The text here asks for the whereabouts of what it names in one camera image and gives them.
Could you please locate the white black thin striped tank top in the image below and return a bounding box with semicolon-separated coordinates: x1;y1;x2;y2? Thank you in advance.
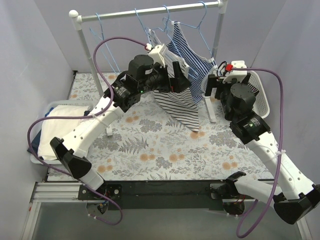
147;29;200;132

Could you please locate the light blue wire hanger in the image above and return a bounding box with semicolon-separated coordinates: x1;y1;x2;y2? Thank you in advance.
89;12;121;75

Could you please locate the wide black white striped tank top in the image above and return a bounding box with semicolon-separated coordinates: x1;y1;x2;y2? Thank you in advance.
247;83;260;97

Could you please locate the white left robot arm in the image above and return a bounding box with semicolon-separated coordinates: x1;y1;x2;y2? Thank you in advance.
50;54;191;200

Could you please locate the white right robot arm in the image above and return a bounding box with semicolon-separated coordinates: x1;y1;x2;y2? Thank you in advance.
206;74;320;225

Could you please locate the blue white striped tank top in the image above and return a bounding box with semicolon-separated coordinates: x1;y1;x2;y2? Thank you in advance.
167;21;217;104

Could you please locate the white perforated plastic basket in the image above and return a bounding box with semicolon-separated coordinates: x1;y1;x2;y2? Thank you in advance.
217;69;271;120

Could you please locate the floral patterned table mat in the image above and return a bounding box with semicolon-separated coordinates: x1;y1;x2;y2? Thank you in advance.
47;69;276;181

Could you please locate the silver white clothes rack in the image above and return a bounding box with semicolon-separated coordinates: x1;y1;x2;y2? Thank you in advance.
68;0;229;137

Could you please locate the white plastic basket left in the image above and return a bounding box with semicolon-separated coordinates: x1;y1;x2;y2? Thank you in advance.
29;99;92;165

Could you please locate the blue denim garment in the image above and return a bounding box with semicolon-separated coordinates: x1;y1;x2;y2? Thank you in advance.
27;104;90;154

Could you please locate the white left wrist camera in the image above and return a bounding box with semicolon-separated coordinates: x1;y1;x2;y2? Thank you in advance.
148;44;167;67

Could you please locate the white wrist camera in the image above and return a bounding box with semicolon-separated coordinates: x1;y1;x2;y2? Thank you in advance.
148;44;167;67
219;60;248;84

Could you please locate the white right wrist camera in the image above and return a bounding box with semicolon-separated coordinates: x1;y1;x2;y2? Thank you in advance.
219;60;248;84

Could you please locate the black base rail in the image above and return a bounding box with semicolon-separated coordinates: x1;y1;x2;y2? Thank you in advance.
77;178;253;211

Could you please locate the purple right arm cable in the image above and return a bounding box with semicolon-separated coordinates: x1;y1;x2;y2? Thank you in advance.
226;65;285;239

